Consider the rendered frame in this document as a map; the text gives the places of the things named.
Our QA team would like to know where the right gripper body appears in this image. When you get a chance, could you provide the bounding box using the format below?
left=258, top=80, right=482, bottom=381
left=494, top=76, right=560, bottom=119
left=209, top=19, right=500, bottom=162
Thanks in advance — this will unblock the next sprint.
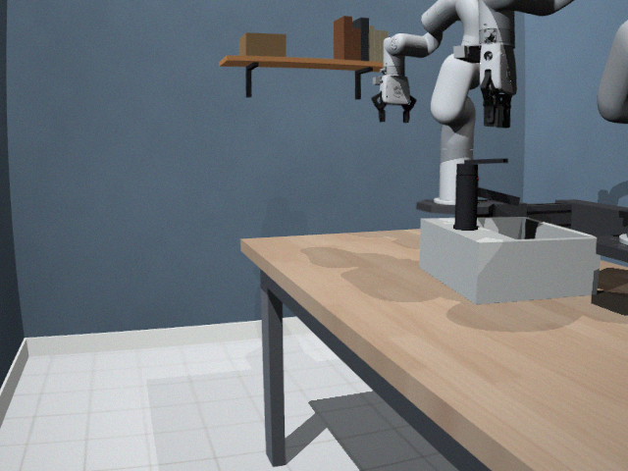
left=380, top=75, right=410, bottom=105

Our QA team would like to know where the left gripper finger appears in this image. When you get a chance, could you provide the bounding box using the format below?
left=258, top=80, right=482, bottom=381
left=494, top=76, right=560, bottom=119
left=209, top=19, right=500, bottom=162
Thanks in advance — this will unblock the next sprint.
left=497, top=94, right=512, bottom=128
left=480, top=70, right=499, bottom=127

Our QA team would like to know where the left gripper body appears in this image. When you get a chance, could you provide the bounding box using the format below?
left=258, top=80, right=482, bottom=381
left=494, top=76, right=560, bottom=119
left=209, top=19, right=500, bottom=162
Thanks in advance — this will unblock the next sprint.
left=479, top=42, right=517, bottom=95

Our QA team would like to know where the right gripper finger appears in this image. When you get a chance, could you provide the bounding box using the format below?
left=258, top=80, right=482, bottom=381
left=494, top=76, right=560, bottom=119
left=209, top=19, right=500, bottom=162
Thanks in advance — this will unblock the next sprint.
left=401, top=95, right=417, bottom=123
left=371, top=92, right=387, bottom=122

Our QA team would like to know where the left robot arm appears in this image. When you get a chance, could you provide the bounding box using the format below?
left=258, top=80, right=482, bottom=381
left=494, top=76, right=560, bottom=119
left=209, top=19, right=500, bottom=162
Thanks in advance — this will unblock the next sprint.
left=453, top=0, right=628, bottom=124

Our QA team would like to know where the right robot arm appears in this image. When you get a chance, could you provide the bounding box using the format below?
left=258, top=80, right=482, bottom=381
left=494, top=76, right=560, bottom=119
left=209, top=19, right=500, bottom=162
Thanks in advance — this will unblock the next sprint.
left=380, top=0, right=480, bottom=205

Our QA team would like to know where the white rectangular sink basin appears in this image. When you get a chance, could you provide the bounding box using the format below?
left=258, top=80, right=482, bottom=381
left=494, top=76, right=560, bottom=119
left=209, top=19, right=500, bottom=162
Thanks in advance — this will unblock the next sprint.
left=419, top=217, right=601, bottom=304

